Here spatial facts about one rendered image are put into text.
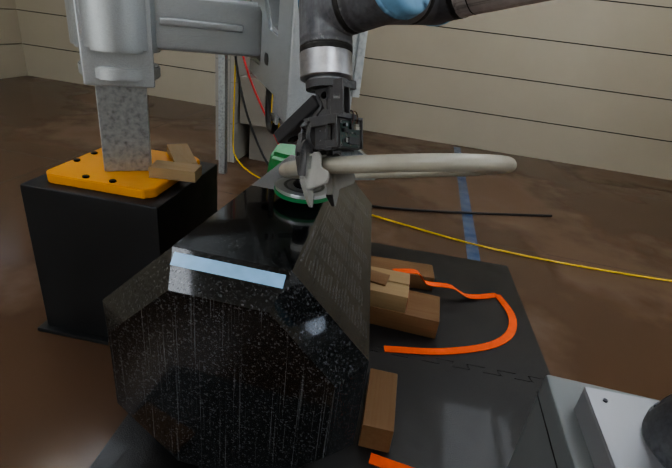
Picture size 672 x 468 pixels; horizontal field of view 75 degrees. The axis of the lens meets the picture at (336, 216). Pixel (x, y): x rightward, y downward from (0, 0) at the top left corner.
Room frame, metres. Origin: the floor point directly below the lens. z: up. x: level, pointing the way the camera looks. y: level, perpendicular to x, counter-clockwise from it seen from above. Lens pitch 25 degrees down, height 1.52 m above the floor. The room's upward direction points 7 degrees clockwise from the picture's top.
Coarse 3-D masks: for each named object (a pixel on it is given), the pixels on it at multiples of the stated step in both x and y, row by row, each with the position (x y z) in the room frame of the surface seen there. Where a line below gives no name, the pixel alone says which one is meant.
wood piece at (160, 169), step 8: (160, 160) 1.84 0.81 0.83; (152, 168) 1.75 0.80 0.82; (160, 168) 1.75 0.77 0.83; (168, 168) 1.75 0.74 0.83; (176, 168) 1.77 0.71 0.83; (184, 168) 1.78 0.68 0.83; (192, 168) 1.79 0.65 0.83; (200, 168) 1.83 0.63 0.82; (152, 176) 1.75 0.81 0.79; (160, 176) 1.75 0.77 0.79; (168, 176) 1.75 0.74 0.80; (176, 176) 1.75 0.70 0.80; (184, 176) 1.75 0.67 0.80; (192, 176) 1.75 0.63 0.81; (200, 176) 1.83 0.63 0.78
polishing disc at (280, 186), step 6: (282, 180) 1.54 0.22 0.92; (288, 180) 1.54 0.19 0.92; (294, 180) 1.55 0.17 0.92; (276, 186) 1.47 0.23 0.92; (282, 186) 1.48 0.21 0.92; (288, 186) 1.48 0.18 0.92; (324, 186) 1.53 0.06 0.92; (282, 192) 1.43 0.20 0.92; (288, 192) 1.43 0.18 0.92; (294, 192) 1.43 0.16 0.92; (300, 192) 1.44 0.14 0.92; (318, 192) 1.46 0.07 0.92; (324, 192) 1.47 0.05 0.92; (300, 198) 1.41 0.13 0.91; (318, 198) 1.43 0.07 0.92
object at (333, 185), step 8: (336, 176) 0.74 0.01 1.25; (344, 176) 0.73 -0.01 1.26; (352, 176) 0.72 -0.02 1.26; (328, 184) 0.74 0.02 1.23; (336, 184) 0.74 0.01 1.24; (344, 184) 0.73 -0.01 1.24; (328, 192) 0.74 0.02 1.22; (336, 192) 0.74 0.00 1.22; (328, 200) 0.73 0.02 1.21; (336, 200) 0.73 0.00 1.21
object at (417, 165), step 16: (336, 160) 0.70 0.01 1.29; (352, 160) 0.69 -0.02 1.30; (368, 160) 0.68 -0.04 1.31; (384, 160) 0.68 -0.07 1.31; (400, 160) 0.68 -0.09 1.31; (416, 160) 0.68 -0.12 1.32; (432, 160) 0.68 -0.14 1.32; (448, 160) 0.69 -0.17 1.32; (464, 160) 0.70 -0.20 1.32; (480, 160) 0.71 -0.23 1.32; (496, 160) 0.73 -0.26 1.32; (512, 160) 0.79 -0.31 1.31; (288, 176) 0.80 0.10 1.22; (368, 176) 1.10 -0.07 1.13; (384, 176) 1.10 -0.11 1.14; (400, 176) 1.10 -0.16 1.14; (416, 176) 1.09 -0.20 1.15; (432, 176) 1.08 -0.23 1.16; (448, 176) 1.06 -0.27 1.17
